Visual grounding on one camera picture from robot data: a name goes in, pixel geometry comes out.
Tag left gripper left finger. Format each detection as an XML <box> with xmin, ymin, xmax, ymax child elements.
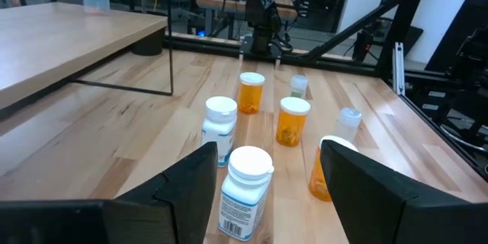
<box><xmin>103</xmin><ymin>141</ymin><xmax>219</xmax><ymax>244</ymax></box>

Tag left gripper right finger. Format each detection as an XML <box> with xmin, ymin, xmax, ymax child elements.
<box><xmin>320</xmin><ymin>139</ymin><xmax>488</xmax><ymax>244</ymax></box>

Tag white medicine bottle blue label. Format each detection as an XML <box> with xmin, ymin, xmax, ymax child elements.
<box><xmin>201</xmin><ymin>95</ymin><xmax>239</xmax><ymax>168</ymax></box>
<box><xmin>217</xmin><ymin>145</ymin><xmax>275</xmax><ymax>242</ymax></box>

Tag wooden shelf black legs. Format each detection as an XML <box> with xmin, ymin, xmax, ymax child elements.
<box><xmin>0</xmin><ymin>0</ymin><xmax>175</xmax><ymax>120</ymax></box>

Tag background wooden table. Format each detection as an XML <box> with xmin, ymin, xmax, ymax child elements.
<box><xmin>196</xmin><ymin>0</ymin><xmax>298</xmax><ymax>22</ymax></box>

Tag silver metal bracket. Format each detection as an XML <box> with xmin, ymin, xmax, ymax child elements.
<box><xmin>392</xmin><ymin>41</ymin><xmax>406</xmax><ymax>96</ymax></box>

